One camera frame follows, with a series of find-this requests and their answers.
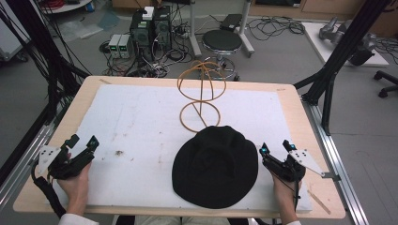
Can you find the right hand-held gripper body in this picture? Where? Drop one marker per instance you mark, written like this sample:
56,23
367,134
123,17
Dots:
289,167

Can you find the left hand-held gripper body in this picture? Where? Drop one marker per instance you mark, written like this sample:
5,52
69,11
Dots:
73,164

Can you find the black brimmed hat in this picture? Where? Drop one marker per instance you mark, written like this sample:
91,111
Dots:
216,168

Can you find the person's left hand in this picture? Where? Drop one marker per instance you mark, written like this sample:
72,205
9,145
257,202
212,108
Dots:
76,186

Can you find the person's right hand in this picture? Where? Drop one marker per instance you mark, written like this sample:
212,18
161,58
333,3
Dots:
284,190

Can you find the white foam mat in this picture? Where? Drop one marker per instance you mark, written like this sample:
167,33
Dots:
134,131

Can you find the thin wooden stick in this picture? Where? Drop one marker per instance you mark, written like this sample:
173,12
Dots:
319,201

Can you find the grey bench power supply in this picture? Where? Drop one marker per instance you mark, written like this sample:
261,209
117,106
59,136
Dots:
114,45
125,45

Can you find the white platform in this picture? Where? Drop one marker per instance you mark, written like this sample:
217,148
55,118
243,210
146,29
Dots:
316,40

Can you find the clear plastic sheet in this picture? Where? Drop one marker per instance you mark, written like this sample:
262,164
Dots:
81,29

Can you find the black office chair base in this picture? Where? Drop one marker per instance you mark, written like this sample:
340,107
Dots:
386,82

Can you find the grey stand leg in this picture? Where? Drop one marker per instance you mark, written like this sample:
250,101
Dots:
194,34
246,34

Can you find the black round stool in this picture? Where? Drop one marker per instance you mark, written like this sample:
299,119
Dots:
222,40

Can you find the black computer tower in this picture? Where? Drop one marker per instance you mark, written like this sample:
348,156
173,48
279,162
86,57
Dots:
141,33
162,28

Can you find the grey robot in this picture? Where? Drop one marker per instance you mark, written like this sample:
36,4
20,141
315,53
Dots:
363,47

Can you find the black flat box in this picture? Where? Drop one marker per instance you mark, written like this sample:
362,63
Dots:
231,22

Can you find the round white table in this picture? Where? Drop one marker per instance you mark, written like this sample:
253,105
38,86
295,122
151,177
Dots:
67,6

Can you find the white box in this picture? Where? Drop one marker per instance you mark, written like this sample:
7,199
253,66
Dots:
148,13

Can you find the small metal bracket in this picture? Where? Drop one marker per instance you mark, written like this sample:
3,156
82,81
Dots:
331,176

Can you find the aluminium rail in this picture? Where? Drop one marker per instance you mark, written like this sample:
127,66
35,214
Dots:
339,168
25,162

